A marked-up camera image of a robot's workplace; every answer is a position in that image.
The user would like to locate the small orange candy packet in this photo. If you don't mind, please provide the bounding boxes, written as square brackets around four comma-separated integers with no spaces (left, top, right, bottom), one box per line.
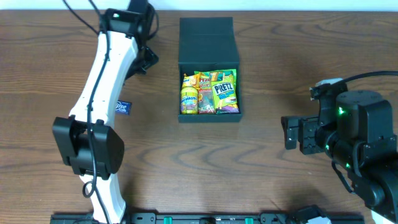
[182,73,200,90]

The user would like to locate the yellow Mentos gum bottle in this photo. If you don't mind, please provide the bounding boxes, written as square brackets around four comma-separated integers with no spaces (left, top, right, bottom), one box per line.
[180,86,198,114]

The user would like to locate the black gift box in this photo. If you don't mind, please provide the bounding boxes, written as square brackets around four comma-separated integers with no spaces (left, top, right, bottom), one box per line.
[178,17,243,123]

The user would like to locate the green Haribo gummy bag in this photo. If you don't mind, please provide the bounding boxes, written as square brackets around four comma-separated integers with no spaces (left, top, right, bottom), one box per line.
[194,68,238,114]

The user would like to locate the yellow green Pretz box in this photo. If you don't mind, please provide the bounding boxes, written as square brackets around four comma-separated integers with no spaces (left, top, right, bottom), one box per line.
[210,70,239,114]

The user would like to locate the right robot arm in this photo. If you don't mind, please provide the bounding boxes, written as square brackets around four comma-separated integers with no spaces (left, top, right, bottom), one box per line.
[281,90,397,223]

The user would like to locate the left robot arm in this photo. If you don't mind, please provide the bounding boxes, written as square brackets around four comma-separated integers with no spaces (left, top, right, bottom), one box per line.
[50,0,159,223]

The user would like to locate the blue Eclipse mints tin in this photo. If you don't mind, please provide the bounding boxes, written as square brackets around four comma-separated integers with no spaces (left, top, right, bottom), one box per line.
[115,100,132,115]

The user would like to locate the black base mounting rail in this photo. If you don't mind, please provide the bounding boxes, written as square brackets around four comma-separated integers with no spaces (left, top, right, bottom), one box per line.
[50,212,365,224]

